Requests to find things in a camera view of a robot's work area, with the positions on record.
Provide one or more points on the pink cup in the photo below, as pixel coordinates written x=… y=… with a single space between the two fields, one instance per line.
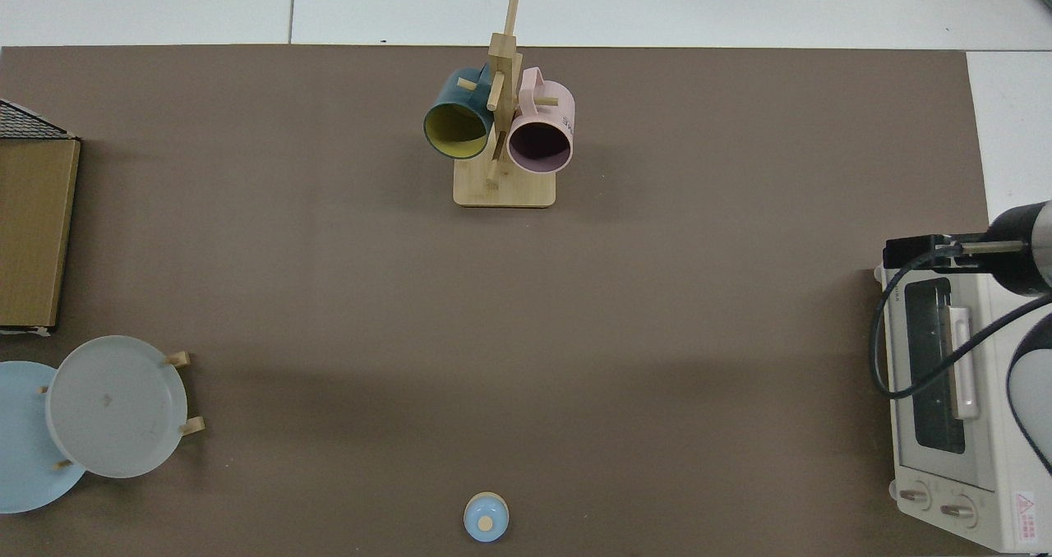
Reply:
x=542 y=142

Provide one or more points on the wooden cup stand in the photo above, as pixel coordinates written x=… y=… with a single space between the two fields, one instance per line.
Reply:
x=505 y=191

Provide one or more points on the dark teal cup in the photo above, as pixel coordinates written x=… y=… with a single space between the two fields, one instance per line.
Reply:
x=454 y=126

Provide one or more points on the pale toaster oven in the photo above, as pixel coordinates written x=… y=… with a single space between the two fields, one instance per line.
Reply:
x=990 y=475

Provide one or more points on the grey plate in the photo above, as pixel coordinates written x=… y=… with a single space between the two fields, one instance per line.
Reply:
x=115 y=409

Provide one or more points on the small blue round holder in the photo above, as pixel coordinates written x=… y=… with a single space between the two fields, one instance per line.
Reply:
x=486 y=517

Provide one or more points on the wooden plate rack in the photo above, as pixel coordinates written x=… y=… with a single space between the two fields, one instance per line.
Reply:
x=194 y=425

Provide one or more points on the brown table cloth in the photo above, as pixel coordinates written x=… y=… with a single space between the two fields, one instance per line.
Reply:
x=411 y=310

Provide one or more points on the light blue plate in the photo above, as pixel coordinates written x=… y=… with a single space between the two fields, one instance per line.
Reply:
x=25 y=450

